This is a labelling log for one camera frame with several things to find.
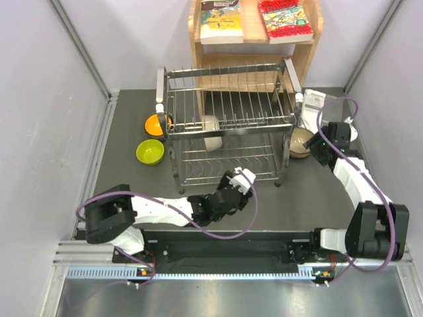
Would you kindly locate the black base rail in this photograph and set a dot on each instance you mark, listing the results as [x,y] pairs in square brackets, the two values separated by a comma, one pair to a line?
[191,251]

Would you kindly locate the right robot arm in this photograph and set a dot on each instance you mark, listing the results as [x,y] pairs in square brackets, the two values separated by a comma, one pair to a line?
[378,227]

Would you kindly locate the grey booklet in plastic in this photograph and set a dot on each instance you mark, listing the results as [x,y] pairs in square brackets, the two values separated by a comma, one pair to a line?
[313,101]

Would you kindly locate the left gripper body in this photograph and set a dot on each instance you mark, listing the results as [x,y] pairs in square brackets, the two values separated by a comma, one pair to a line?
[244,198]

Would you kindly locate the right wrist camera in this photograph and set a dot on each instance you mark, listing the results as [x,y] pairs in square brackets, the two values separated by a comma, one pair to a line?
[353,131]

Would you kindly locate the yellow cover book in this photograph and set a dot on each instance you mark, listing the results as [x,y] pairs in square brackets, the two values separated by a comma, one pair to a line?
[221,23]

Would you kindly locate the steel two-tier dish rack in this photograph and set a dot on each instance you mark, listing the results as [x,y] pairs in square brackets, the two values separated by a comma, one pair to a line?
[217,119]

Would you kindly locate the pink speckled bowl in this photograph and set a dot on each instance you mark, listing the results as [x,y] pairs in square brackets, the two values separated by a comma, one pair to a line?
[298,138]

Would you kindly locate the small teal blue bowl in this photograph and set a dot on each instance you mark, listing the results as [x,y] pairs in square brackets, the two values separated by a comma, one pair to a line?
[299,155]

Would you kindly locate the red cover book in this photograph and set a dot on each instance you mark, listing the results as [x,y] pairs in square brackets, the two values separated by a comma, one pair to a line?
[285,22]

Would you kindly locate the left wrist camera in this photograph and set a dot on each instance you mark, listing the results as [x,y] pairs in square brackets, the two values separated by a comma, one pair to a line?
[242,180]

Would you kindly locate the lime green bowl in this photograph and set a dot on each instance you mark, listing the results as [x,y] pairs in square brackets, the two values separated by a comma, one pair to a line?
[150,152]

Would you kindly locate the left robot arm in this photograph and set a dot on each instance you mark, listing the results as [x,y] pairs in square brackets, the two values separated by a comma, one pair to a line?
[113,216]

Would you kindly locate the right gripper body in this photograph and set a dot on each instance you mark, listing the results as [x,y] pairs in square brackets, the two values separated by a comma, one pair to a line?
[317,148]

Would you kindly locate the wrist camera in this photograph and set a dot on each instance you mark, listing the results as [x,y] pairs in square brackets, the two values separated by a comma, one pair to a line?
[353,131]
[242,180]

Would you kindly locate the wooden shelf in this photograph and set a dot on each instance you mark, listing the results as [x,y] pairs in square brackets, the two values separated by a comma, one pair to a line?
[255,47]

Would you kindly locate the orange bowl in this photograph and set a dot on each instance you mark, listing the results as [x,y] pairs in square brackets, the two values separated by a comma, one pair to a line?
[152,126]

